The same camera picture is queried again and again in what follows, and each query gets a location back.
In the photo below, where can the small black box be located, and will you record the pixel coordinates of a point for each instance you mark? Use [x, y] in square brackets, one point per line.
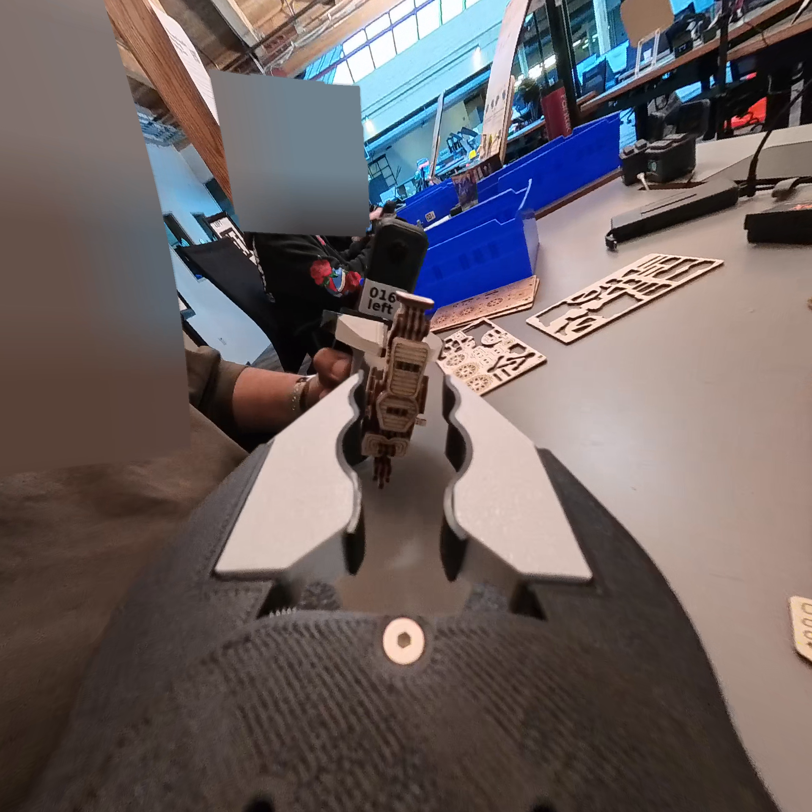
[780, 222]

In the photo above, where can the person's olive shirt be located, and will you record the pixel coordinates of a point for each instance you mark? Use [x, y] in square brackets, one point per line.
[95, 539]

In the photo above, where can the standing wooden display board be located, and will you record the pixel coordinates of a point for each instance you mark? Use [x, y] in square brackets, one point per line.
[501, 76]

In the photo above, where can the wooden ceiling beam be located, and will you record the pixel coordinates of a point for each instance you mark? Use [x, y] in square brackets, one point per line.
[184, 139]

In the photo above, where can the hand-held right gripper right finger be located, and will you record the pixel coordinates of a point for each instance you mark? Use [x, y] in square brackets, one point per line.
[520, 507]

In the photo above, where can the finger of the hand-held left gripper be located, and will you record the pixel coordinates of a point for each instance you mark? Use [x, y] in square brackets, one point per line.
[432, 347]
[361, 333]

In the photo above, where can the red sign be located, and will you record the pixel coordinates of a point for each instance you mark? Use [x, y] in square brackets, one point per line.
[557, 114]

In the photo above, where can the wooden puzzle sheet with wheels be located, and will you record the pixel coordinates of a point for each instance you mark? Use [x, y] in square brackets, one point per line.
[526, 358]

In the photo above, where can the long blue plastic bin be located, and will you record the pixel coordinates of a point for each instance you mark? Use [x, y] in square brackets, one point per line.
[571, 158]

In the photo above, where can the stack of wooden puzzle sheets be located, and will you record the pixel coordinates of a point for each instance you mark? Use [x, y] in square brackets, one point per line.
[501, 301]

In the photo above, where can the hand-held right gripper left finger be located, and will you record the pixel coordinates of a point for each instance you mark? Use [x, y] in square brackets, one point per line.
[285, 507]

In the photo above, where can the black battery charger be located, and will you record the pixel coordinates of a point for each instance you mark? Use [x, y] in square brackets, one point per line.
[660, 158]

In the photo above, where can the grey desk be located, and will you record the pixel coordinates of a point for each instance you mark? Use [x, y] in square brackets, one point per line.
[634, 476]

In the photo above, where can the small wooden puzzle model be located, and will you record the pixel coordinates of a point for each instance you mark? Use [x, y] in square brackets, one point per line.
[403, 380]

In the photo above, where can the emptied wooden puzzle sheet frame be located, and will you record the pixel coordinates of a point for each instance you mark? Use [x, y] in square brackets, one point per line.
[552, 323]

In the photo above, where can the wooden puzzle sheet with slots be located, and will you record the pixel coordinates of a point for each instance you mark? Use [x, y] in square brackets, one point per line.
[802, 628]

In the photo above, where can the white paper notice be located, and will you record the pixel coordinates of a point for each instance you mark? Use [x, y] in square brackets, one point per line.
[184, 51]

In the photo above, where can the person's left forearm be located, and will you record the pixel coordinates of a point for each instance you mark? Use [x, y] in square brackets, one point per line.
[266, 399]

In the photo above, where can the person's left hand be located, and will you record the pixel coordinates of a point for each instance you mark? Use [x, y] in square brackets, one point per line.
[333, 371]

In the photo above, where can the grey flat box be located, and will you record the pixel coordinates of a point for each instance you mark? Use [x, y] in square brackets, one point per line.
[786, 155]

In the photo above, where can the long black flat device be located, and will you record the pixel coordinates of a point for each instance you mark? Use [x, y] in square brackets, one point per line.
[672, 212]

